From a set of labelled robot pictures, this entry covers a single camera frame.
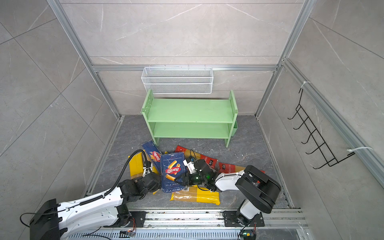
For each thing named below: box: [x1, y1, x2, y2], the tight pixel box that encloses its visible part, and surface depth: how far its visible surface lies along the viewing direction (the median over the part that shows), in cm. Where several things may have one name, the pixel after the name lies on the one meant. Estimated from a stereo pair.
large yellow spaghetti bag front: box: [170, 184, 221, 206], surface depth 80 cm
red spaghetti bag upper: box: [175, 145, 231, 173], surface depth 94 cm
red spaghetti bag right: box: [204, 158, 266, 174], surface depth 90 cm
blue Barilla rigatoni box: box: [160, 152, 186, 193], surface depth 82 cm
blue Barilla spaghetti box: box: [141, 139, 163, 172], surface depth 95 cm
